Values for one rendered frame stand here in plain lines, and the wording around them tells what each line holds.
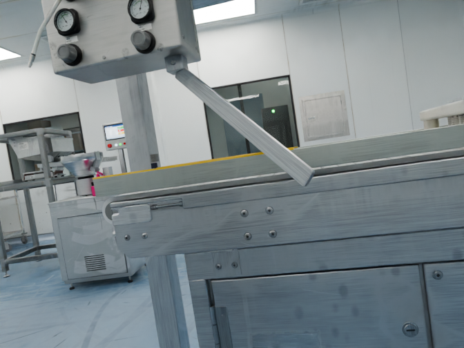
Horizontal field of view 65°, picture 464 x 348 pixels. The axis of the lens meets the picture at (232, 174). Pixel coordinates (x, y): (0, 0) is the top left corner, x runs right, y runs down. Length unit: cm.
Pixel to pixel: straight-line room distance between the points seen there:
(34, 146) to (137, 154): 349
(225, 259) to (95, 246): 269
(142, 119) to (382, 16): 558
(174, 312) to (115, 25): 68
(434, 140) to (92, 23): 53
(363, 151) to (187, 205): 28
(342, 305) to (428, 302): 13
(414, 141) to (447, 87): 583
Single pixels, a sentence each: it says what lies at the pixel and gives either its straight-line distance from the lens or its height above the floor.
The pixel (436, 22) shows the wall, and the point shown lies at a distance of 652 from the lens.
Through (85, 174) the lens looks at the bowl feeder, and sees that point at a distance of 350.
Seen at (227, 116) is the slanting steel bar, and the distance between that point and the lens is 53.
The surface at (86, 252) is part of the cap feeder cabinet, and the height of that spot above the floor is 31.
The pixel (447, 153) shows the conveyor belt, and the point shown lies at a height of 89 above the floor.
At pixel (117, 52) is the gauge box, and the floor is 111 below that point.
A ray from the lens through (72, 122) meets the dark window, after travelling 649.
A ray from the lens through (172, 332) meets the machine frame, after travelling 102.
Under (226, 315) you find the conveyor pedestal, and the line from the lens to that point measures 69.
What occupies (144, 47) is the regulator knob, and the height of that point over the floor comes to 111.
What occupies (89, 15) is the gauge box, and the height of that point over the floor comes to 118.
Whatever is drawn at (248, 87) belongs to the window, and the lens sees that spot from 579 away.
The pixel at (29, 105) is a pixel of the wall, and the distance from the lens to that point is 687.
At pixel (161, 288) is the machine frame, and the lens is 98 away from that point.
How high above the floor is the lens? 93
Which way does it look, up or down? 3 degrees down
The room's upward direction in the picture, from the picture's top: 9 degrees counter-clockwise
